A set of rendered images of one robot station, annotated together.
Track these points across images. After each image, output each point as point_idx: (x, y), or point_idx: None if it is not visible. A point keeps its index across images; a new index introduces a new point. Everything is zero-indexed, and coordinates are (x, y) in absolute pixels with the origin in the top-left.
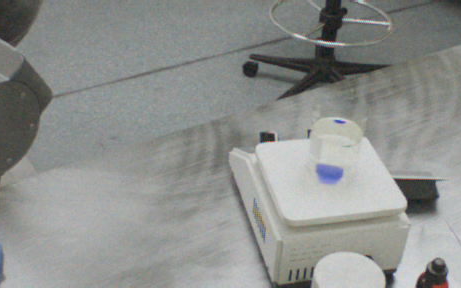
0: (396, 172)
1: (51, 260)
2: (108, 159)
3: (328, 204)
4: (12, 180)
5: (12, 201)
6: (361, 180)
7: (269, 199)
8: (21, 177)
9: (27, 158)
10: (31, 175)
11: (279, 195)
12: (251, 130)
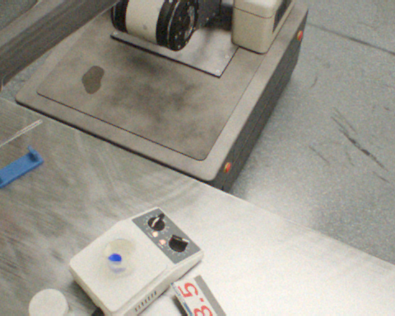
0: (211, 296)
1: (48, 183)
2: (130, 159)
3: (90, 274)
4: (234, 104)
5: (76, 144)
6: (121, 281)
7: None
8: (241, 105)
9: (257, 96)
10: (246, 108)
11: (85, 249)
12: (202, 204)
